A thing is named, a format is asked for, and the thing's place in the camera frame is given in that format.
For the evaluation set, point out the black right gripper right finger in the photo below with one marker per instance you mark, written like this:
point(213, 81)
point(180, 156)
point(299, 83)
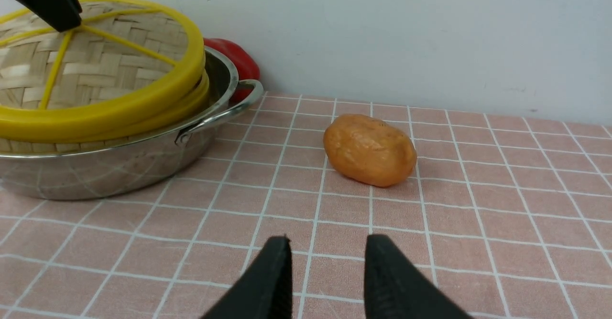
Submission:
point(396, 289)

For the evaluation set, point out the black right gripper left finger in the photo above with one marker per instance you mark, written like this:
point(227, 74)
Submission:
point(265, 290)

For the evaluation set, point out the yellow woven bamboo steamer lid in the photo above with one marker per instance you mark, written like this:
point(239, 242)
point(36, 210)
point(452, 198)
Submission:
point(129, 60)

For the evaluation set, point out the yellow rimmed bamboo steamer basket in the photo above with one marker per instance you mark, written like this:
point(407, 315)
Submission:
point(189, 105)

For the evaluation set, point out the stainless steel pot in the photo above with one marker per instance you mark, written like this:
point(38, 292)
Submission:
point(122, 168)

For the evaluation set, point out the orange toy potato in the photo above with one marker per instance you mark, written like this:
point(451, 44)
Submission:
point(369, 150)

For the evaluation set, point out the pink checkered tablecloth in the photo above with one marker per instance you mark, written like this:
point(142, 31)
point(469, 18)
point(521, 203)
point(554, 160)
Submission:
point(511, 217)

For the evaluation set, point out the red toy pepper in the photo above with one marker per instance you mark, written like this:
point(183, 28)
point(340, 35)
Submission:
point(246, 66)

